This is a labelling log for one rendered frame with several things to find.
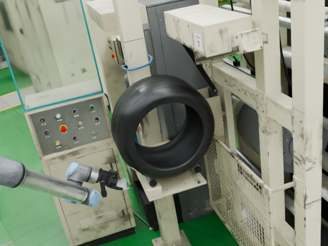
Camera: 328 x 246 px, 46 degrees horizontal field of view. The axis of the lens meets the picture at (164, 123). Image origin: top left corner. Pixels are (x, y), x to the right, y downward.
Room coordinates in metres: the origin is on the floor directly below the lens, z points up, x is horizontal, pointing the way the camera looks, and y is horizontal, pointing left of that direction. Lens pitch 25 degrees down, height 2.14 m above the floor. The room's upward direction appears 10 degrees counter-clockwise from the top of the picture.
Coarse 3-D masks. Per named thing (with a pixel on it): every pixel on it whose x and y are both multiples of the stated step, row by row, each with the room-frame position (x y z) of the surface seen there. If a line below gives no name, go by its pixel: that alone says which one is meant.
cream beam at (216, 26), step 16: (176, 16) 2.09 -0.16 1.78; (192, 16) 2.00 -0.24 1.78; (208, 16) 1.93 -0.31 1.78; (224, 16) 1.86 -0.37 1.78; (240, 16) 1.79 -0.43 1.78; (176, 32) 2.10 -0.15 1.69; (192, 32) 1.86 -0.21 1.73; (208, 32) 1.72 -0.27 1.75; (224, 32) 1.74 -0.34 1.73; (192, 48) 1.88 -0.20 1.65; (208, 48) 1.72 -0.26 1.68; (224, 48) 1.74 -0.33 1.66
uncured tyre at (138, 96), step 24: (120, 96) 2.09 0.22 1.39; (144, 96) 1.90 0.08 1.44; (168, 96) 1.90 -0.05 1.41; (192, 96) 1.94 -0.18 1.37; (120, 120) 1.89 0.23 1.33; (192, 120) 2.21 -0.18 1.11; (120, 144) 1.86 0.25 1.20; (168, 144) 2.17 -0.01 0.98; (192, 144) 2.13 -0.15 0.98; (144, 168) 1.85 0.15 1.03; (168, 168) 1.89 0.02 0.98
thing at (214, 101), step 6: (198, 90) 2.48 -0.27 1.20; (204, 90) 2.49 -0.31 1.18; (210, 90) 2.45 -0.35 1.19; (204, 96) 2.49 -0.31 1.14; (210, 96) 2.46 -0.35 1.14; (216, 96) 2.31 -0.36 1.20; (210, 102) 2.30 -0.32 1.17; (216, 102) 2.31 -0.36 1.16; (216, 108) 2.30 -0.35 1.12; (216, 114) 2.30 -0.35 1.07; (216, 120) 2.30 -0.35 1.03; (222, 120) 2.31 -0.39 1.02; (216, 126) 2.30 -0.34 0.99; (222, 126) 2.31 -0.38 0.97; (216, 132) 2.30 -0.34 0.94; (222, 132) 2.31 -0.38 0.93
